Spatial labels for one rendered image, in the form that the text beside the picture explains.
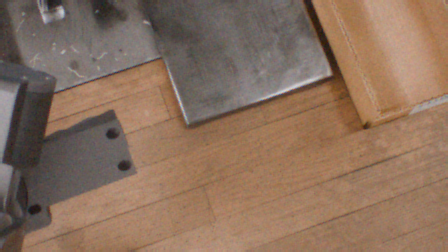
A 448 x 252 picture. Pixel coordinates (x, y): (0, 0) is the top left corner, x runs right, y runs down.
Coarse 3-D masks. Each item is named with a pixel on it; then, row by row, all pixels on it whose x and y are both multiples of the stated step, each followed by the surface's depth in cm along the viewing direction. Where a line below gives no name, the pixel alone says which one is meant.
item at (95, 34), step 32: (0, 0) 98; (32, 0) 98; (64, 0) 98; (96, 0) 98; (128, 0) 98; (0, 32) 97; (32, 32) 97; (64, 32) 97; (96, 32) 97; (128, 32) 97; (32, 64) 96; (64, 64) 96; (96, 64) 96; (128, 64) 96
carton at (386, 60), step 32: (320, 0) 95; (352, 0) 99; (384, 0) 99; (416, 0) 99; (352, 32) 98; (384, 32) 98; (416, 32) 98; (352, 64) 91; (384, 64) 97; (416, 64) 97; (352, 96) 95; (384, 96) 96; (416, 96) 96
